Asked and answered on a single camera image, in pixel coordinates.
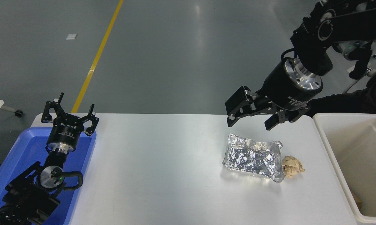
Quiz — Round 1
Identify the silver foil plate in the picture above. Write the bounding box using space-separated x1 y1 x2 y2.
222 133 285 183

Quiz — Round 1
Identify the crumpled tan paper ball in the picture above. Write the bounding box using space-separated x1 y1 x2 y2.
282 156 306 179

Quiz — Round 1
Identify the blue plastic tray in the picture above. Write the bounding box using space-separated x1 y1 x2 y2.
0 127 97 225

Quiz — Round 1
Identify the large pale plastic bin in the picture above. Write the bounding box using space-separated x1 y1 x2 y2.
313 112 376 225

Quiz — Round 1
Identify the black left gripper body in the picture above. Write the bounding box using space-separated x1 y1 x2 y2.
47 114 83 148

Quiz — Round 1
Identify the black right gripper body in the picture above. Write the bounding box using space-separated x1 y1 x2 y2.
258 59 322 111

